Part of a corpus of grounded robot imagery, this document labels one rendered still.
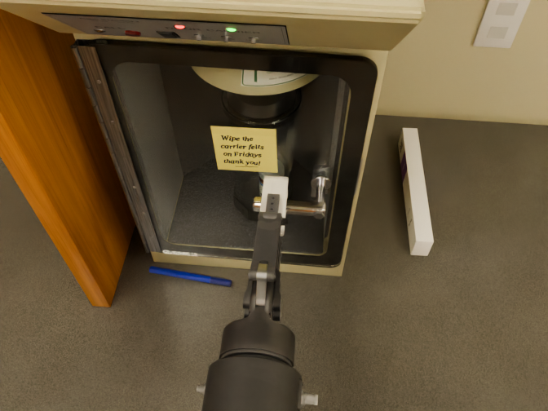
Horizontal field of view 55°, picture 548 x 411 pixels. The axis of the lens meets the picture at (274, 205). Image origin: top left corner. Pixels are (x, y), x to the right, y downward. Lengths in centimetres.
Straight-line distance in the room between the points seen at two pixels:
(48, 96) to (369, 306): 56
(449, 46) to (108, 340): 81
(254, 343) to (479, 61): 79
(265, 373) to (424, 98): 81
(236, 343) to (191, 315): 35
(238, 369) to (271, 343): 4
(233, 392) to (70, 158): 37
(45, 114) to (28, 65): 6
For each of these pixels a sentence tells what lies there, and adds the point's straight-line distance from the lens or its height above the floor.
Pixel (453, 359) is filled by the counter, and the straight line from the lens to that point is 87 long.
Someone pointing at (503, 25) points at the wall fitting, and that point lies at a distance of 109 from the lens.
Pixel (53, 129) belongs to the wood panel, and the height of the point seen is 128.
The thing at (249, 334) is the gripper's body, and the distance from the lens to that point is 52.
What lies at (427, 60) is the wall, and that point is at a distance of 111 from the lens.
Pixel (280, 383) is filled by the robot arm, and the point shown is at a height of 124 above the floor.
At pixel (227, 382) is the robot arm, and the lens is 50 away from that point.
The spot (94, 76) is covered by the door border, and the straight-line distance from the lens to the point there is 61.
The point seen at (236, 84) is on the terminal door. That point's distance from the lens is 57.
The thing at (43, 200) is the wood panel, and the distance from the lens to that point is 67.
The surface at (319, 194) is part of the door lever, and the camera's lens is 65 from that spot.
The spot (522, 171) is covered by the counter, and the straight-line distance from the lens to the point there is 113.
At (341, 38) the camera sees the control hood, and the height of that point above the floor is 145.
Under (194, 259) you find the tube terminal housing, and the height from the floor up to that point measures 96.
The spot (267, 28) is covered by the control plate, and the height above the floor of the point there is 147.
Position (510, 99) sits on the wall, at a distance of 121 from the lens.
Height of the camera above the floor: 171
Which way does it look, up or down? 53 degrees down
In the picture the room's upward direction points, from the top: straight up
